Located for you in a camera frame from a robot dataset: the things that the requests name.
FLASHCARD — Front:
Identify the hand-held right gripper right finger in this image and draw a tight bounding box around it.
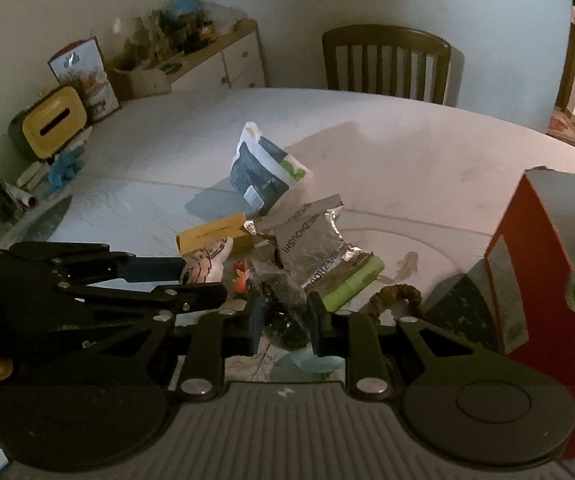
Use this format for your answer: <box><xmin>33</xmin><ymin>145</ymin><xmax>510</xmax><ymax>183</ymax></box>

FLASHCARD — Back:
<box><xmin>308</xmin><ymin>295</ymin><xmax>474</xmax><ymax>402</ymax></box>

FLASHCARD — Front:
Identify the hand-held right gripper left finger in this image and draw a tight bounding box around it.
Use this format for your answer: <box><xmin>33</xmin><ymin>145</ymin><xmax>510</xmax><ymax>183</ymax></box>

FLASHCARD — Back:
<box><xmin>70</xmin><ymin>291</ymin><xmax>268</xmax><ymax>403</ymax></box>

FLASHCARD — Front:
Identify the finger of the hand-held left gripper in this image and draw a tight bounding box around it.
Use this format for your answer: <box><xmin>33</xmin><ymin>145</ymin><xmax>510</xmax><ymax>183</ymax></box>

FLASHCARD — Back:
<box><xmin>10</xmin><ymin>241</ymin><xmax>189</xmax><ymax>287</ymax></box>
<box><xmin>58</xmin><ymin>281</ymin><xmax>229</xmax><ymax>315</ymax></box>

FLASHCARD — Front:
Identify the dark bag of beads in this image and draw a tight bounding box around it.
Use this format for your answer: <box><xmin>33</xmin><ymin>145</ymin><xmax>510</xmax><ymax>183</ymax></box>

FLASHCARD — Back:
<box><xmin>247</xmin><ymin>252</ymin><xmax>318</xmax><ymax>353</ymax></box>

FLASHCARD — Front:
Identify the white cartoon print pouch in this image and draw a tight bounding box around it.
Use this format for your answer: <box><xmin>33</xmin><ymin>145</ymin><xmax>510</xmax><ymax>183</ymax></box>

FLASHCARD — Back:
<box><xmin>180</xmin><ymin>236</ymin><xmax>234</xmax><ymax>286</ymax></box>

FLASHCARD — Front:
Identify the silver foil bag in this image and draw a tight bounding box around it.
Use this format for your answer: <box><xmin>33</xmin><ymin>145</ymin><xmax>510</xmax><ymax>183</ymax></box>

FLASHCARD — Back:
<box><xmin>244</xmin><ymin>194</ymin><xmax>375</xmax><ymax>295</ymax></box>

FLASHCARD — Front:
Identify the red and white cardboard box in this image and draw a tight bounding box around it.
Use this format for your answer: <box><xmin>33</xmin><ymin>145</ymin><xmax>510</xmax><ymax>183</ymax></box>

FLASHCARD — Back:
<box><xmin>484</xmin><ymin>166</ymin><xmax>575</xmax><ymax>462</ymax></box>

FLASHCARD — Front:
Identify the light blue wrapper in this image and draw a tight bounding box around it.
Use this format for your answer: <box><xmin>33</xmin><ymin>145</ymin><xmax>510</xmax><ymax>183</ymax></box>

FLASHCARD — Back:
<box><xmin>287</xmin><ymin>351</ymin><xmax>344</xmax><ymax>377</ymax></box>

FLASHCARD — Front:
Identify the small orange toy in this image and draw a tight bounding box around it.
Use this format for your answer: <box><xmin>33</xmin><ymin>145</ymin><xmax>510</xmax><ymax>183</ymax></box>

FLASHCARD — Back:
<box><xmin>232</xmin><ymin>261</ymin><xmax>249</xmax><ymax>295</ymax></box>

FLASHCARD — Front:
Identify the light green tube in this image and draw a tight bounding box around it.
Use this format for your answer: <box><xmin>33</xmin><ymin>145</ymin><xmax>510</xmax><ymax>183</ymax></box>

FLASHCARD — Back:
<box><xmin>321</xmin><ymin>255</ymin><xmax>385</xmax><ymax>311</ymax></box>

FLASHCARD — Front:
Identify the white rolled tube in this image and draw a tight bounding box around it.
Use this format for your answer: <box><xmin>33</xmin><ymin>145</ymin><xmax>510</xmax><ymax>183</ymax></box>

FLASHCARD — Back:
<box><xmin>8</xmin><ymin>181</ymin><xmax>39</xmax><ymax>209</ymax></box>

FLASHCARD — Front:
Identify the blue plush toy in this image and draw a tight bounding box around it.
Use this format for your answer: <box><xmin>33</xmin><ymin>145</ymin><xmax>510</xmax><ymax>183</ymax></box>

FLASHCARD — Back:
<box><xmin>46</xmin><ymin>149</ymin><xmax>89</xmax><ymax>192</ymax></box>

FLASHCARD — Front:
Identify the blue and white snack pouch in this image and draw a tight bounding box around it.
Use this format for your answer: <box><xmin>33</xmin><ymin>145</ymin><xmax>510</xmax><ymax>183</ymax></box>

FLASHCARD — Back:
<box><xmin>230</xmin><ymin>121</ymin><xmax>313</xmax><ymax>215</ymax></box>

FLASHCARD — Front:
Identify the yellow and green tissue box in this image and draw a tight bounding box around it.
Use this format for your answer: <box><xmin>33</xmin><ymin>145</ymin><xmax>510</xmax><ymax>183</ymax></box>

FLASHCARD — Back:
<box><xmin>8</xmin><ymin>86</ymin><xmax>89</xmax><ymax>162</ymax></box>

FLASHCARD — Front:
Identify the open cardboard box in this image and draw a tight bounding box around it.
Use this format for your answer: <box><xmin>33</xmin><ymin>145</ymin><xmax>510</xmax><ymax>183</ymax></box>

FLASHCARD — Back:
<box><xmin>107</xmin><ymin>52</ymin><xmax>173</xmax><ymax>101</ymax></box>

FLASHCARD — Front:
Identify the white and wood sideboard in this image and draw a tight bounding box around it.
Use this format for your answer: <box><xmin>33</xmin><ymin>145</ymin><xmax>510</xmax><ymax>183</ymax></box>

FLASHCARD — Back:
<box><xmin>164</xmin><ymin>19</ymin><xmax>268</xmax><ymax>93</ymax></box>

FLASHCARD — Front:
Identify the pile of colourful toys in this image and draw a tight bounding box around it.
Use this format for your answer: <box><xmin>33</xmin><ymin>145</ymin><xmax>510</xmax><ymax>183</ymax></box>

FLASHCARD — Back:
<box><xmin>124</xmin><ymin>0</ymin><xmax>240</xmax><ymax>61</ymax></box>

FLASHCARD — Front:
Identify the wooden chair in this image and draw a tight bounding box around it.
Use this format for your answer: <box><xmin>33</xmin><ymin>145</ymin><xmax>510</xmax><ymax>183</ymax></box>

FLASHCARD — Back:
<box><xmin>321</xmin><ymin>24</ymin><xmax>452</xmax><ymax>107</ymax></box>

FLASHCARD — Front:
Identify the patterned floor rug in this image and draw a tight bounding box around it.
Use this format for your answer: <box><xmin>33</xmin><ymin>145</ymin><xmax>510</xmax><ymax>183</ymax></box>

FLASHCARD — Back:
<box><xmin>546</xmin><ymin>111</ymin><xmax>575</xmax><ymax>137</ymax></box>

